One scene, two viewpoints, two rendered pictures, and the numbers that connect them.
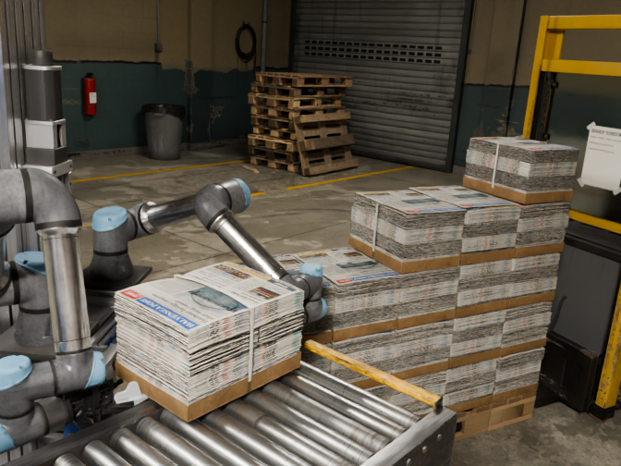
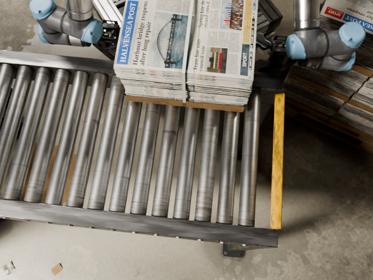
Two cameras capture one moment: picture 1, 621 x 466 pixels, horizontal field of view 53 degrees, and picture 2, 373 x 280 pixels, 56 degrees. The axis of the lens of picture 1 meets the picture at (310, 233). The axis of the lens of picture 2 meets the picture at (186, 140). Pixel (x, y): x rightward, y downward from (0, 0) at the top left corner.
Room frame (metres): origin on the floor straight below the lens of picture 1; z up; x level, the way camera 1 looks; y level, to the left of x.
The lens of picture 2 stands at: (1.10, -0.26, 1.86)
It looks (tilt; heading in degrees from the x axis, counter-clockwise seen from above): 72 degrees down; 57
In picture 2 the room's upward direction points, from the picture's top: 1 degrees counter-clockwise
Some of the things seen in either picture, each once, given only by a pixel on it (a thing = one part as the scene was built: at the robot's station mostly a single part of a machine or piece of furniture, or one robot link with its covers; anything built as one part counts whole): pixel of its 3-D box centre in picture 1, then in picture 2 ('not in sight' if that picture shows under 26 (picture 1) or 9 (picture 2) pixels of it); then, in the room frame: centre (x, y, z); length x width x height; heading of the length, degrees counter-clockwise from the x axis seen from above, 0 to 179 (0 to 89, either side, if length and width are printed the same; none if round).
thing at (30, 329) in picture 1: (42, 317); not in sight; (1.57, 0.72, 0.87); 0.15 x 0.15 x 0.10
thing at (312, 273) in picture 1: (308, 282); (341, 41); (1.84, 0.00, 0.91); 0.11 x 0.08 x 0.11; 153
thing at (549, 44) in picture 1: (525, 192); not in sight; (3.23, -1.12, 0.97); 0.09 x 0.09 x 1.75; 29
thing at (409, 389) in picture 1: (368, 370); (278, 158); (1.49, -0.18, 0.81); 0.43 x 0.03 x 0.02; 50
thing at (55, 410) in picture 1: (50, 413); (80, 34); (1.20, 0.55, 0.81); 0.08 x 0.05 x 0.08; 50
